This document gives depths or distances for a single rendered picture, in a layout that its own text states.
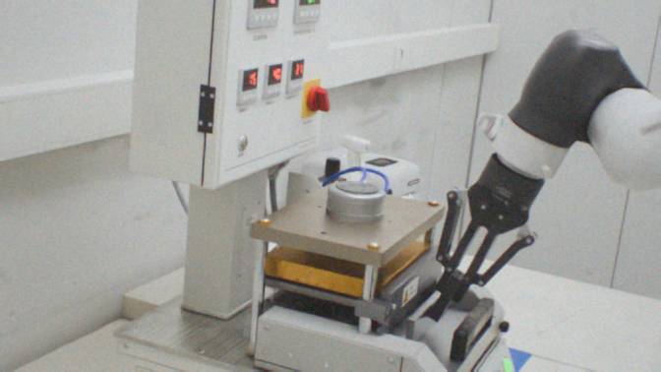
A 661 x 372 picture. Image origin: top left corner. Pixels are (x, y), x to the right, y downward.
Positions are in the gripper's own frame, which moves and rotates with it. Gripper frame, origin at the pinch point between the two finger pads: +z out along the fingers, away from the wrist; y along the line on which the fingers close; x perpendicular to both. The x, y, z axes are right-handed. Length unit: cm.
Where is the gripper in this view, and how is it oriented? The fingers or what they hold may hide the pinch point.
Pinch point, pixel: (447, 295)
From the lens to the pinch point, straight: 133.1
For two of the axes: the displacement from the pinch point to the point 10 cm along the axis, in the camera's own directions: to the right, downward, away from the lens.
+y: 8.3, 5.0, -2.6
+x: 4.0, -2.0, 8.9
